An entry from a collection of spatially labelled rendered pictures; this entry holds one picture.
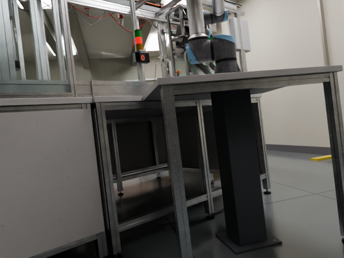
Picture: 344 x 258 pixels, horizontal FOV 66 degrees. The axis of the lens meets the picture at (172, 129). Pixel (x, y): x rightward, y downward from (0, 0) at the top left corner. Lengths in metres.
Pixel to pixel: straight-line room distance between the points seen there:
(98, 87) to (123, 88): 0.15
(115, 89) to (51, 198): 0.66
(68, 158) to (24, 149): 0.19
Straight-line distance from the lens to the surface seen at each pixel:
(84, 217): 1.43
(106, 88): 1.54
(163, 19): 3.59
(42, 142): 1.34
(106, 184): 1.44
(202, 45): 1.49
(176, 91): 1.10
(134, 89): 1.62
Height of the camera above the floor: 0.65
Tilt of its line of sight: level
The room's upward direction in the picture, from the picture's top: 7 degrees counter-clockwise
